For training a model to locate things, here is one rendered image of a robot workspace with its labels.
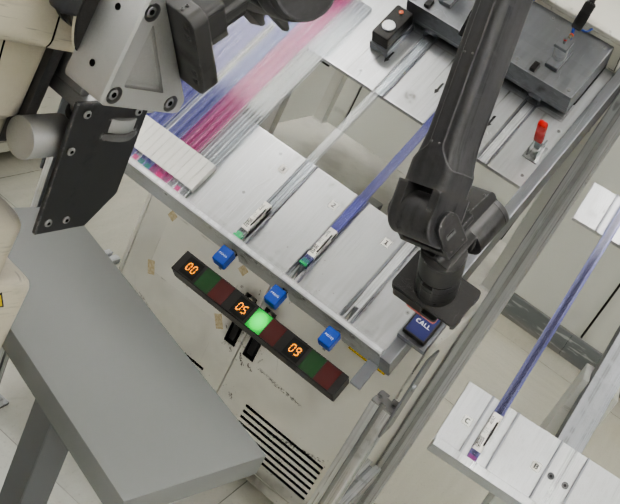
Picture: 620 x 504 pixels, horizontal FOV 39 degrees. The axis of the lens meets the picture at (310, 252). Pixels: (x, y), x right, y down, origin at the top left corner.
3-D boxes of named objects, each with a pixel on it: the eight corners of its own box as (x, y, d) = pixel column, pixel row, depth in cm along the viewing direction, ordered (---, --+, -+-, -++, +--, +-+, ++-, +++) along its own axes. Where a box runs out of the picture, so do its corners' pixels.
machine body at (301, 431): (301, 556, 193) (436, 346, 165) (79, 362, 214) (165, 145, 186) (418, 435, 248) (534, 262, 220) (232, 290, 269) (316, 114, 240)
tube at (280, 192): (239, 242, 144) (239, 239, 143) (233, 237, 145) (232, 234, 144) (427, 46, 160) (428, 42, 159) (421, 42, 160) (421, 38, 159)
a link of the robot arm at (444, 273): (411, 249, 106) (449, 277, 105) (447, 211, 109) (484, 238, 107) (407, 274, 113) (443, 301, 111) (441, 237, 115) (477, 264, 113)
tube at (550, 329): (471, 466, 122) (473, 465, 121) (463, 460, 122) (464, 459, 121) (643, 186, 135) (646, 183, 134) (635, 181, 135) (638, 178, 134)
